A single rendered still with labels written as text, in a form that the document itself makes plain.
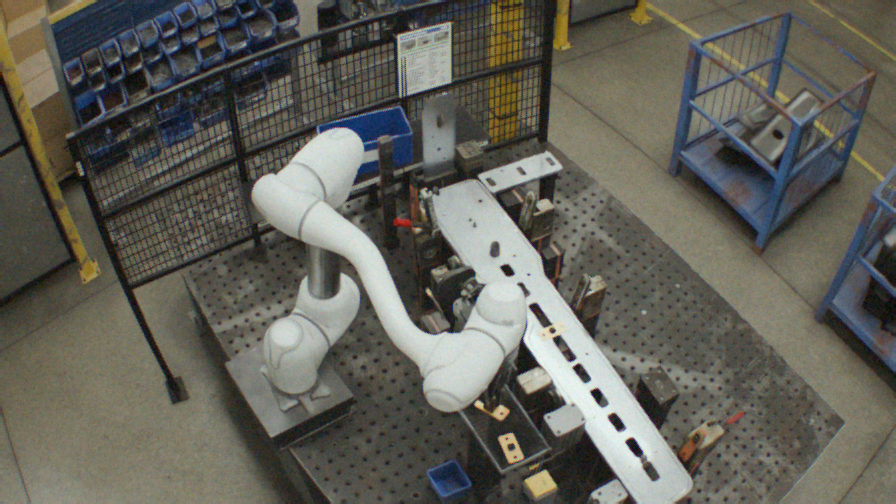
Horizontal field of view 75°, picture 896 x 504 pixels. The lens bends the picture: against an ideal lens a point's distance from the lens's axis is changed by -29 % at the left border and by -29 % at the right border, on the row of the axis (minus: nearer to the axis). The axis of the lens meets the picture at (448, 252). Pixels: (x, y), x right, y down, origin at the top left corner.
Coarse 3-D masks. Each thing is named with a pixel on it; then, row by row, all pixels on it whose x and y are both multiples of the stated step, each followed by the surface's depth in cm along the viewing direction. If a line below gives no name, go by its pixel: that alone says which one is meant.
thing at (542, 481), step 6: (540, 474) 178; (546, 474) 178; (528, 480) 177; (534, 480) 177; (540, 480) 177; (546, 480) 177; (552, 480) 177; (528, 486) 176; (534, 486) 176; (540, 486) 176; (546, 486) 176; (552, 486) 176; (534, 492) 175; (540, 492) 175; (546, 492) 175
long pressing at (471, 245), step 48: (480, 192) 266; (480, 240) 252; (528, 288) 239; (528, 336) 227; (576, 336) 227; (576, 384) 215; (624, 384) 215; (624, 432) 203; (624, 480) 192; (672, 480) 191
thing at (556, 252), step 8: (552, 248) 251; (560, 248) 251; (544, 256) 249; (552, 256) 249; (560, 256) 250; (544, 264) 251; (552, 264) 251; (560, 264) 253; (544, 272) 253; (552, 272) 254; (560, 272) 256; (552, 280) 258
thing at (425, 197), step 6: (420, 192) 236; (426, 192) 237; (432, 192) 236; (438, 192) 236; (420, 198) 235; (426, 198) 234; (432, 198) 235; (426, 204) 236; (432, 204) 237; (426, 210) 240; (432, 210) 239; (426, 216) 244; (432, 216) 241; (432, 222) 242; (432, 228) 244
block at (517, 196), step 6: (510, 192) 269; (516, 192) 269; (522, 192) 269; (504, 198) 267; (510, 198) 267; (516, 198) 267; (522, 198) 267; (504, 204) 266; (510, 204) 265; (516, 204) 266; (522, 204) 267; (504, 210) 268; (510, 210) 266; (516, 210) 268; (510, 216) 269; (516, 216) 270; (516, 222) 272; (522, 228) 277
